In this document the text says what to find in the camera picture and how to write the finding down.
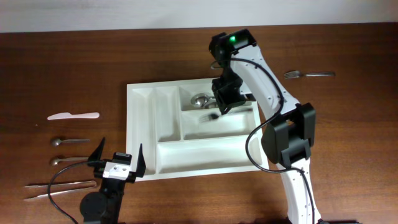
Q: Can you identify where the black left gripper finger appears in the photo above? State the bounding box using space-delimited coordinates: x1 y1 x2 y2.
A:
87 138 105 166
136 144 146 178

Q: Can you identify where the large silver spoon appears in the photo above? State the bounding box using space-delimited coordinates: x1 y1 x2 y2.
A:
190 93 215 108
201 99 218 109

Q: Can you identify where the silver fork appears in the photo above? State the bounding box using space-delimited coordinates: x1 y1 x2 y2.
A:
283 70 336 79
198 107 254 124

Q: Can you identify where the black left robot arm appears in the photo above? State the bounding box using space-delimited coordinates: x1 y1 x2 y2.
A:
80 139 146 224

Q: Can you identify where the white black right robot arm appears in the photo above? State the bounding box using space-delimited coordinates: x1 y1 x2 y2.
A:
209 29 322 223

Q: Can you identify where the upper small silver teaspoon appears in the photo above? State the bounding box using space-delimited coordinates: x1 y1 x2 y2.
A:
51 138 90 147

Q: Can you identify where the small silver teaspoon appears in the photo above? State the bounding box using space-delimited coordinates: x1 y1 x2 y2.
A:
49 156 88 166
51 138 90 147

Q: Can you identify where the lower small silver teaspoon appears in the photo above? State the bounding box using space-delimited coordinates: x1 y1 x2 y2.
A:
49 156 88 166

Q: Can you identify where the pink plastic knife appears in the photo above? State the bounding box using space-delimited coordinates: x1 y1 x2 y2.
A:
47 112 100 121

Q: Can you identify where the white plastic cutlery tray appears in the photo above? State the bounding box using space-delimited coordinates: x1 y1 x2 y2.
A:
126 78 261 180

